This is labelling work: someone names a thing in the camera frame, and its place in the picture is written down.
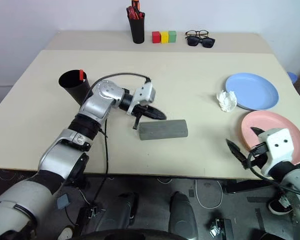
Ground blue round container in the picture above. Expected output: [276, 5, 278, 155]
[286, 71, 298, 84]

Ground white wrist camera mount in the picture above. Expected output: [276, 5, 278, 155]
[126, 82, 157, 116]
[256, 127, 295, 177]

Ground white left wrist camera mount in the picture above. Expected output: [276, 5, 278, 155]
[126, 82, 157, 116]

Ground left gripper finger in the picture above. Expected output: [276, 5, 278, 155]
[146, 105, 167, 119]
[139, 110, 165, 121]

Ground crumpled white tissue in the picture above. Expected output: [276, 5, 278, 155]
[216, 89, 239, 113]

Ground black white sneaker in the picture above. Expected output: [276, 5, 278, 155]
[268, 196, 291, 216]

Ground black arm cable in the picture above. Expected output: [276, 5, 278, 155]
[246, 149, 300, 199]
[84, 72, 152, 204]

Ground white shoe tip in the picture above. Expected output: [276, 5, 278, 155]
[56, 225, 75, 240]

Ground blue plastic plate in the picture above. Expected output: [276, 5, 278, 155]
[225, 72, 280, 112]

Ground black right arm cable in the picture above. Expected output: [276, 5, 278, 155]
[246, 149, 300, 199]

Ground dark rounded shape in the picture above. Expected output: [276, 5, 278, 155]
[96, 191, 140, 231]
[168, 190, 200, 238]

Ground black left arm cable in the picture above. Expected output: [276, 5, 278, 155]
[84, 72, 152, 204]

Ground tall black tool holder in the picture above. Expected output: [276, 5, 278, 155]
[129, 16, 146, 45]

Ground wide black plastic cup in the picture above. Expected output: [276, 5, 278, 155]
[58, 69, 92, 106]

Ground white cable loop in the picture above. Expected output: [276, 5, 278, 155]
[194, 178, 224, 209]

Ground black sunglasses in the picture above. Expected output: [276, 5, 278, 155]
[186, 36, 216, 49]

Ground blue grey plastic piece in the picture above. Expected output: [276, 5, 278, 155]
[56, 193, 72, 211]

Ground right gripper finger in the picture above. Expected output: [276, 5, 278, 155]
[225, 138, 249, 166]
[250, 126, 266, 138]

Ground dark curved rim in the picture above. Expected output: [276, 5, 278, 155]
[77, 228, 192, 240]

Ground pink plastic plate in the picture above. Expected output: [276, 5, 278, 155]
[240, 110, 300, 166]

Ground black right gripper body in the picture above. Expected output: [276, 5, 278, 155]
[241, 142, 270, 171]

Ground metal clamp on black block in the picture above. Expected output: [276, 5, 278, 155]
[209, 216, 235, 239]

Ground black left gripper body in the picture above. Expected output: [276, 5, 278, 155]
[131, 103, 151, 131]

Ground brown thin frame glasses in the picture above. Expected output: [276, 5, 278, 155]
[184, 29, 210, 40]

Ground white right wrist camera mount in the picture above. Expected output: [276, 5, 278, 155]
[256, 127, 295, 177]

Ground grey glasses case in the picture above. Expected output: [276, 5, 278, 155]
[138, 119, 190, 142]

